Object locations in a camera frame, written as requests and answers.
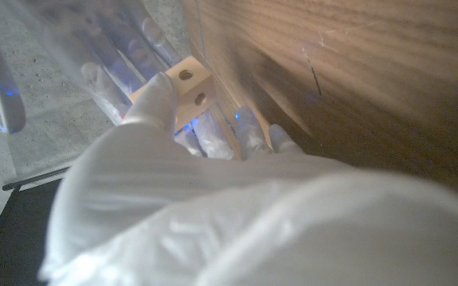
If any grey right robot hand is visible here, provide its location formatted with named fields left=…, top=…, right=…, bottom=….
left=0, top=0, right=184, bottom=135

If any wooden block with holes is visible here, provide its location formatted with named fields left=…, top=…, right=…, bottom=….
left=128, top=55, right=217, bottom=132

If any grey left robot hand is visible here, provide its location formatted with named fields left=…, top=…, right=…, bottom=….
left=40, top=71, right=458, bottom=286

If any black backdrop stand pole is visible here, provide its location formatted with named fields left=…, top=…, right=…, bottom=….
left=1, top=165, right=72, bottom=192

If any black backdrop curtain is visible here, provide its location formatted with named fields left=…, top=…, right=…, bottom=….
left=0, top=178, right=63, bottom=286

